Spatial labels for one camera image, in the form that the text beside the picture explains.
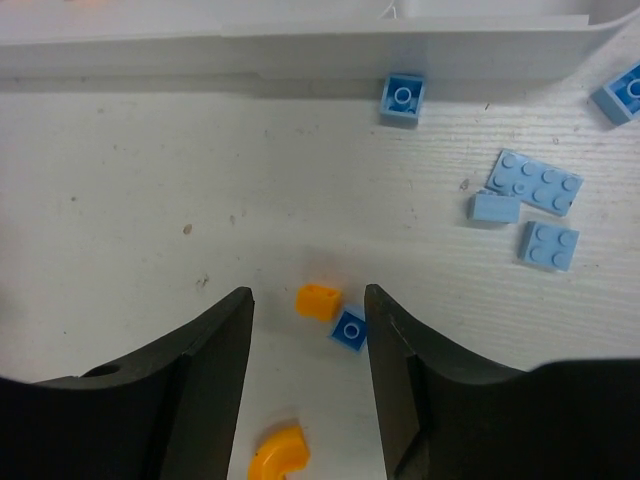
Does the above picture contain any blue lego far right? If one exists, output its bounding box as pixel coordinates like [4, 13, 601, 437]
[590, 62, 640, 126]

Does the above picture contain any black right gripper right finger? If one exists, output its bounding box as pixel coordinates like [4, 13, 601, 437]
[364, 284, 639, 479]

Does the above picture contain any light blue lego small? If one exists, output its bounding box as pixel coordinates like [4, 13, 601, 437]
[518, 221, 580, 272]

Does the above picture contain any blue lego beside orange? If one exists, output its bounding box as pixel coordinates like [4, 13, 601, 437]
[329, 306, 368, 353]

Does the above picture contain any light blue lego pair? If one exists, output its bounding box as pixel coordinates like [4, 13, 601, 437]
[485, 149, 584, 217]

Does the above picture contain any light blue lego brick side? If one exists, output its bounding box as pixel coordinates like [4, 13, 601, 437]
[467, 190, 520, 224]

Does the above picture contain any blue lego top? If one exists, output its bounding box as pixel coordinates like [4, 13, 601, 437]
[379, 73, 426, 129]

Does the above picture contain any orange curved lego right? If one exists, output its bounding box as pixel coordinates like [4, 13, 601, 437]
[247, 425, 311, 480]

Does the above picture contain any white divided sorting tray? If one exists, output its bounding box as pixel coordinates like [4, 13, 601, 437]
[1, 1, 639, 81]

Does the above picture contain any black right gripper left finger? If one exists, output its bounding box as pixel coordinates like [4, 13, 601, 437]
[1, 287, 254, 479]

